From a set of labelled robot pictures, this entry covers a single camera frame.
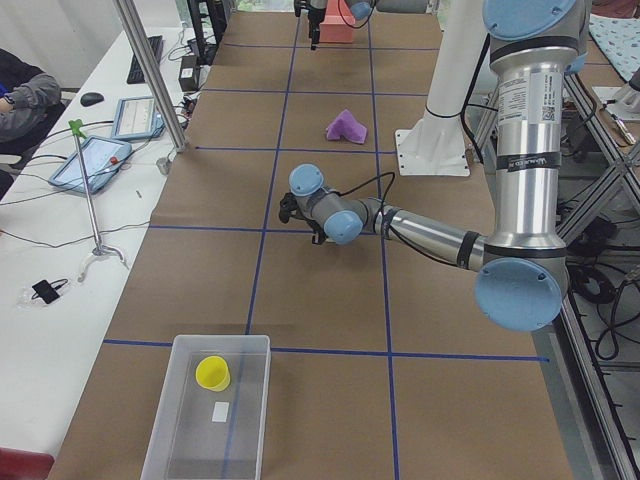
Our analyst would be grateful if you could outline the far blue teach pendant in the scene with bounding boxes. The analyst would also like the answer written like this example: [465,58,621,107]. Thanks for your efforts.
[111,96,164,141]

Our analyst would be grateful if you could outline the blue teach pendant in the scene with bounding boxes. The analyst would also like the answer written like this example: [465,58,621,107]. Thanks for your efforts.
[48,136,133,194]
[111,96,164,141]

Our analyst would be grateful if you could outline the person in grey sleeve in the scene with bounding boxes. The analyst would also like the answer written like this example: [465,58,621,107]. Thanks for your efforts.
[1,49,65,155]

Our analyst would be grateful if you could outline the purple cloth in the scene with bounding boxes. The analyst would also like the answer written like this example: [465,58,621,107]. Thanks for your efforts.
[326,109,368,145]

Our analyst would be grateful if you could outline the green handled reacher grabber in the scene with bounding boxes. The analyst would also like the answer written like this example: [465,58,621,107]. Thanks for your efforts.
[68,119,131,281]

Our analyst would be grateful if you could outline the small black device with strap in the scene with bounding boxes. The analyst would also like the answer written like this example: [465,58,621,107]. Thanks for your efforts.
[31,278,69,305]

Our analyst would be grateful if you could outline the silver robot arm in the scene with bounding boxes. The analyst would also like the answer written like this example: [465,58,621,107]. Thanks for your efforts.
[293,0,439,50]
[279,1,591,331]

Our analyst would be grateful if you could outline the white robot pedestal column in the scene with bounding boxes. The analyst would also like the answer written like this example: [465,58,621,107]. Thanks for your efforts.
[395,0,487,176]

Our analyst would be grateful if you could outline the black power adapter box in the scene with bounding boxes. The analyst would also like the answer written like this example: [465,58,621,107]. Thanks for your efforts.
[178,55,201,92]

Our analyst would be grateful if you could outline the black computer mouse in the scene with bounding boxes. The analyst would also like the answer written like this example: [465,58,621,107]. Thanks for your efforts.
[80,92,104,107]

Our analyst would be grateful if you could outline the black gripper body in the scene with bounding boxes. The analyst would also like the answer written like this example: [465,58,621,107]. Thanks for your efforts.
[309,222,328,245]
[306,0,325,25]

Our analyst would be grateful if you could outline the yellow plastic cup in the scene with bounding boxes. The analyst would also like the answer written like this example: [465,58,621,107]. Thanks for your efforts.
[195,355,231,392]

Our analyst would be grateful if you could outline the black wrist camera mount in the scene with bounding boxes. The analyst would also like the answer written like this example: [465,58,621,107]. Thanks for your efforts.
[278,192,298,224]

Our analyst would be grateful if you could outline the near blue teach pendant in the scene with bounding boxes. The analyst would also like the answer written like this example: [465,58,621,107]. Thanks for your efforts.
[48,136,133,194]

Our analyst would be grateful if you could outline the black keyboard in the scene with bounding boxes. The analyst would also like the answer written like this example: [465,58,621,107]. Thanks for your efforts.
[126,35,165,85]

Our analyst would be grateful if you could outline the aluminium frame post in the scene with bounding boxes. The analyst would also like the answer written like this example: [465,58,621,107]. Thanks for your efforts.
[114,0,187,153]

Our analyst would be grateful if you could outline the clear plastic storage box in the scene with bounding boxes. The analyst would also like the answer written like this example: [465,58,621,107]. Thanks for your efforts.
[141,335,271,479]

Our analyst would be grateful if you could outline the pink plastic tray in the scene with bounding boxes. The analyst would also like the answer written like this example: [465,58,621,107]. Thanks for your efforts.
[320,0,356,44]

